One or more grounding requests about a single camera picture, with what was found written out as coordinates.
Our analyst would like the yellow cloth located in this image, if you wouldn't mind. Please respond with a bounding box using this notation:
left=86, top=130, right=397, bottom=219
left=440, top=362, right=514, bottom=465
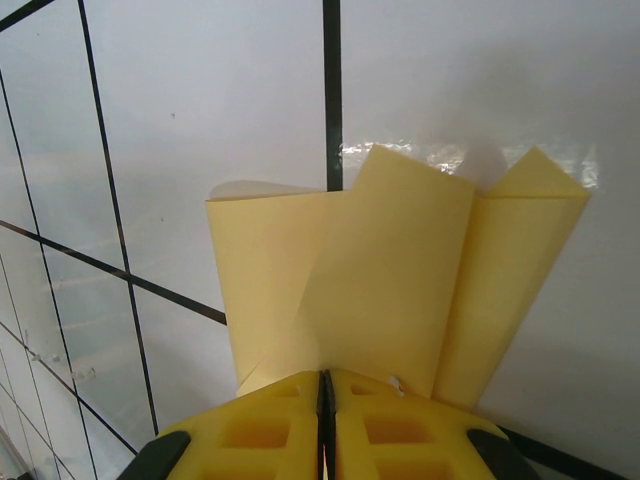
left=204, top=142, right=594, bottom=417

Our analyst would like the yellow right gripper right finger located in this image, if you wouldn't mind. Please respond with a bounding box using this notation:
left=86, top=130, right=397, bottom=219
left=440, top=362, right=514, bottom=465
left=323, top=368, right=539, bottom=480

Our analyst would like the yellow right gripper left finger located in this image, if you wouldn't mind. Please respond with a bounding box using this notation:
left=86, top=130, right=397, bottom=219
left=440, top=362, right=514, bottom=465
left=117, top=368, right=324, bottom=480

